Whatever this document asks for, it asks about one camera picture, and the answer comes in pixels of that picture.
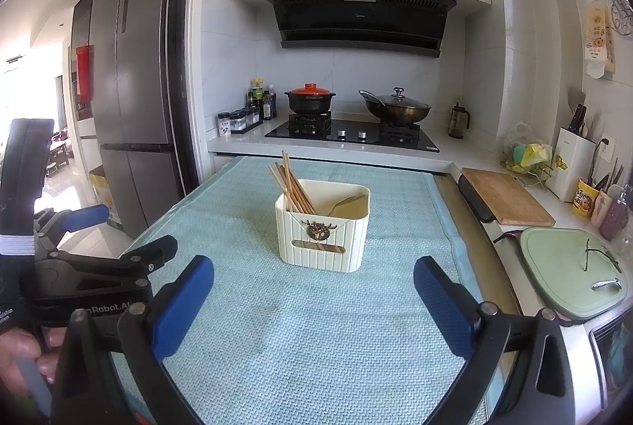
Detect steel sink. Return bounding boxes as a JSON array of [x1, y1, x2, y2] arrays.
[[588, 320, 633, 389]]

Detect hanging paper bag holder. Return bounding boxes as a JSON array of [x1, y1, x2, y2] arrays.
[[584, 0, 617, 81]]

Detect black clay pot red lid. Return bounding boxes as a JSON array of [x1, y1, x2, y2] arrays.
[[284, 82, 338, 115]]

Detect set of wooden chopsticks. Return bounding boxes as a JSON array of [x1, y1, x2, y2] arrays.
[[268, 151, 318, 214]]

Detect yellow cardboard box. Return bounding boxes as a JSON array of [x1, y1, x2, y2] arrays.
[[88, 164, 125, 231]]

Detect grey refrigerator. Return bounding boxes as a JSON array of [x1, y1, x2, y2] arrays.
[[88, 0, 183, 239]]

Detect purple soap dispenser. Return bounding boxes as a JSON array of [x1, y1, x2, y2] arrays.
[[599, 184, 632, 243]]

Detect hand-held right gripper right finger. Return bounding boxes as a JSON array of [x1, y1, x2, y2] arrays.
[[413, 254, 582, 425]]

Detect green and yellow bag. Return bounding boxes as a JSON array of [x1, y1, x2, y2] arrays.
[[503, 123, 555, 175]]

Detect green cutting board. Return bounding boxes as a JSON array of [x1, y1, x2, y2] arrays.
[[517, 226, 630, 323]]

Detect black range hood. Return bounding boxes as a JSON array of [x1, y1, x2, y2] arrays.
[[261, 0, 459, 59]]

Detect row of spice jars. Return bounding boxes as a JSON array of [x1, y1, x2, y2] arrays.
[[217, 107, 264, 139]]

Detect pink cup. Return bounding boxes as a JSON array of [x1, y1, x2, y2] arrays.
[[590, 189, 617, 229]]

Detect cream ribbed utensil holder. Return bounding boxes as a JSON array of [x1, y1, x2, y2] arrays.
[[274, 179, 371, 275]]

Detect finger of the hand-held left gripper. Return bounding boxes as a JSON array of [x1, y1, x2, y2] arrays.
[[34, 204, 111, 249], [52, 234, 179, 281]]

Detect black eyeglasses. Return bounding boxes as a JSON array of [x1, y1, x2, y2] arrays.
[[584, 237, 622, 274]]

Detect wire trivet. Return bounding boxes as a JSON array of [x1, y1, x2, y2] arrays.
[[602, 0, 633, 34]]

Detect yellow cup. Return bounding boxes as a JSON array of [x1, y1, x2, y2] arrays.
[[572, 178, 603, 217]]

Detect glass french press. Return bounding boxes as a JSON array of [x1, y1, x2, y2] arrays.
[[448, 100, 470, 140]]

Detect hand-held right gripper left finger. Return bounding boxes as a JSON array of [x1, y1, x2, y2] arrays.
[[52, 254, 216, 425]]

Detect person's left hand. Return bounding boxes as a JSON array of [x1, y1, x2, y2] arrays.
[[0, 325, 68, 399]]

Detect wooden cutting board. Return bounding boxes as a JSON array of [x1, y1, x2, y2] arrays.
[[460, 167, 557, 227]]

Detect black gas stove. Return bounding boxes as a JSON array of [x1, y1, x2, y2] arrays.
[[264, 113, 441, 154]]

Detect large metal spoon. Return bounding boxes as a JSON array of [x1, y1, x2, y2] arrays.
[[325, 194, 365, 217]]

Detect group of sauce bottles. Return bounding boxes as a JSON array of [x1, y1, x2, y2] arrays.
[[246, 77, 279, 123]]

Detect white kitchen counter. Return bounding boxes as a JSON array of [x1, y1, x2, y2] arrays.
[[208, 113, 633, 359]]

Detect dark wok with glass lid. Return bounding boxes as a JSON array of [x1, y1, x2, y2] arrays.
[[359, 86, 432, 126]]

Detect red hanging item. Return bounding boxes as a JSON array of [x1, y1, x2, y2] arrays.
[[74, 44, 96, 106]]

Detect white knife holder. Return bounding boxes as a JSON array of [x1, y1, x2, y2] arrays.
[[552, 125, 597, 202]]

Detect light blue woven mat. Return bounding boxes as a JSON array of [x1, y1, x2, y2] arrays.
[[106, 155, 495, 425]]

